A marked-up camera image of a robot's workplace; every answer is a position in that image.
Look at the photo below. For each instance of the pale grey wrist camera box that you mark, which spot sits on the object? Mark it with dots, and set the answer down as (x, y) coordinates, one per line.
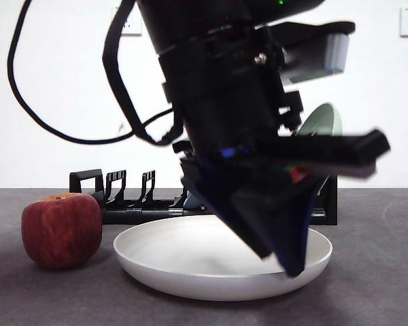
(336, 52)

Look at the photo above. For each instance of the red apple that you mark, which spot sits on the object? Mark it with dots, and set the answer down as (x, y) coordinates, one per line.
(61, 231)

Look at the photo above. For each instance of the black plate rack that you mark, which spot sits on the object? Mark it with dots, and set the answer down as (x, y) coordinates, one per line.
(122, 217)

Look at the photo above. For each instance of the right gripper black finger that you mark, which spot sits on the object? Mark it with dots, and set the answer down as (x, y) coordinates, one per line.
(217, 183)
(285, 217)

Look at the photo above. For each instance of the blue plate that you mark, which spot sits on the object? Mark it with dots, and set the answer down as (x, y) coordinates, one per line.
(192, 202)

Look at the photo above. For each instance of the cream yellow plate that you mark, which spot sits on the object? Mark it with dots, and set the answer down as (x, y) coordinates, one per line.
(177, 251)

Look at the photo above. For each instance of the green plate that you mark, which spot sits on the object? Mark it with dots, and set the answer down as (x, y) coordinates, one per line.
(323, 119)

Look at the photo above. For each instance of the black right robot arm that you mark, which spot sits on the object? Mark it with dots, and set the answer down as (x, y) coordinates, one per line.
(207, 20)

